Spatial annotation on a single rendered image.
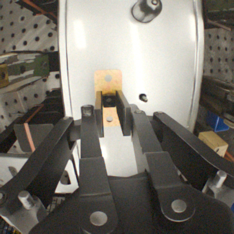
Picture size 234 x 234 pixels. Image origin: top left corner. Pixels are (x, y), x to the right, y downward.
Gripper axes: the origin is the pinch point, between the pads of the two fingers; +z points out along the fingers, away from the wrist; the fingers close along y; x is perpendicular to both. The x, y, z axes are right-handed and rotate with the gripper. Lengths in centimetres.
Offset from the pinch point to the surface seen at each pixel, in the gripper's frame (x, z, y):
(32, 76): 4.4, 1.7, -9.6
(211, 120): -18, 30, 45
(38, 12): 17.4, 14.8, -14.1
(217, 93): 1.0, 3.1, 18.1
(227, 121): -2.1, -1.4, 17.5
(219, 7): 16.4, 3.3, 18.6
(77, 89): 1.6, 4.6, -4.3
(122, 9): 12.7, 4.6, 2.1
